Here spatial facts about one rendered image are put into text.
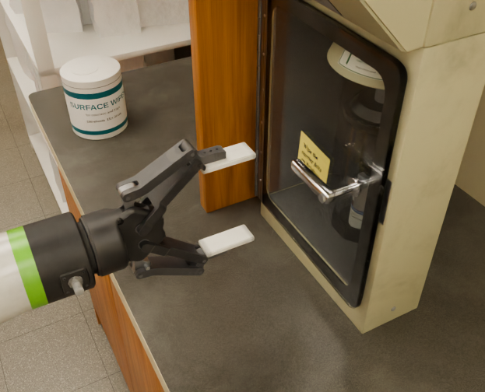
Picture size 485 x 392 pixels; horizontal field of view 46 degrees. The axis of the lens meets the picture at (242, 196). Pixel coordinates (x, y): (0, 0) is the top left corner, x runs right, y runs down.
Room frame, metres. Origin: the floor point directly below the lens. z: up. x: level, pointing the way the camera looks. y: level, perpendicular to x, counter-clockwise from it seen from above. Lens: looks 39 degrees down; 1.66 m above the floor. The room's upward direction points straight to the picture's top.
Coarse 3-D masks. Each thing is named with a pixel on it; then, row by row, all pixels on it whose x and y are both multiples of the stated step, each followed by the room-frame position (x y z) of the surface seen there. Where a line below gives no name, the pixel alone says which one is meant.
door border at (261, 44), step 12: (264, 0) 0.80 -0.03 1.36; (264, 12) 0.80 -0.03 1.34; (264, 24) 0.80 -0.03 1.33; (264, 36) 0.80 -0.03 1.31; (264, 48) 0.80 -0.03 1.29; (264, 60) 0.80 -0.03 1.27; (264, 72) 0.80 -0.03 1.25; (264, 84) 0.80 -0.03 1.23; (264, 96) 0.80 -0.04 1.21; (264, 108) 0.80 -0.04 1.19; (264, 120) 0.79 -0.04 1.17; (264, 132) 0.80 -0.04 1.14
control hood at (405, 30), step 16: (336, 0) 0.57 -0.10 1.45; (352, 0) 0.52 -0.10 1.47; (368, 0) 0.50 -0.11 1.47; (384, 0) 0.51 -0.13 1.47; (400, 0) 0.52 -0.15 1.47; (416, 0) 0.53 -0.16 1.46; (432, 0) 0.54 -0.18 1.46; (352, 16) 0.58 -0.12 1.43; (368, 16) 0.52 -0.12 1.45; (384, 16) 0.51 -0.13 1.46; (400, 16) 0.52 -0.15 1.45; (416, 16) 0.53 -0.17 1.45; (368, 32) 0.58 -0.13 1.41; (384, 32) 0.52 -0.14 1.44; (400, 32) 0.52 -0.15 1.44; (416, 32) 0.53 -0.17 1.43; (400, 48) 0.53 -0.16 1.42; (416, 48) 0.54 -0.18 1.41
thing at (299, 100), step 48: (288, 0) 0.75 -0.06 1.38; (288, 48) 0.74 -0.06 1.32; (336, 48) 0.64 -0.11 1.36; (288, 96) 0.73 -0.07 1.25; (336, 96) 0.63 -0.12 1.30; (384, 96) 0.56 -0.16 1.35; (288, 144) 0.73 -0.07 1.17; (336, 144) 0.62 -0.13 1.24; (384, 144) 0.55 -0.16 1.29; (288, 192) 0.72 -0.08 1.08; (336, 240) 0.60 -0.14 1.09; (336, 288) 0.58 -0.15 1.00
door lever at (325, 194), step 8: (296, 160) 0.63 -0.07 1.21; (296, 168) 0.62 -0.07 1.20; (304, 168) 0.61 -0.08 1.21; (304, 176) 0.60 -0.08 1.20; (312, 176) 0.59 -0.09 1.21; (312, 184) 0.58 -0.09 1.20; (320, 184) 0.57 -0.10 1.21; (352, 184) 0.58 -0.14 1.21; (320, 192) 0.56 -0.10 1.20; (328, 192) 0.56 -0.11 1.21; (336, 192) 0.56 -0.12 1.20; (344, 192) 0.57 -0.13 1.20; (352, 192) 0.57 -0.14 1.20; (320, 200) 0.56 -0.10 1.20; (328, 200) 0.55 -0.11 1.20
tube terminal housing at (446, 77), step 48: (480, 0) 0.57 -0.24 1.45; (384, 48) 0.59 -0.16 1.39; (432, 48) 0.55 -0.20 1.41; (480, 48) 0.58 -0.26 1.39; (432, 96) 0.55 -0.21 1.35; (480, 96) 0.59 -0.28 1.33; (432, 144) 0.56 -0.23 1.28; (432, 192) 0.57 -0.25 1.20; (288, 240) 0.73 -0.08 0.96; (384, 240) 0.54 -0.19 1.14; (432, 240) 0.59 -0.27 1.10; (384, 288) 0.55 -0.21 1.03
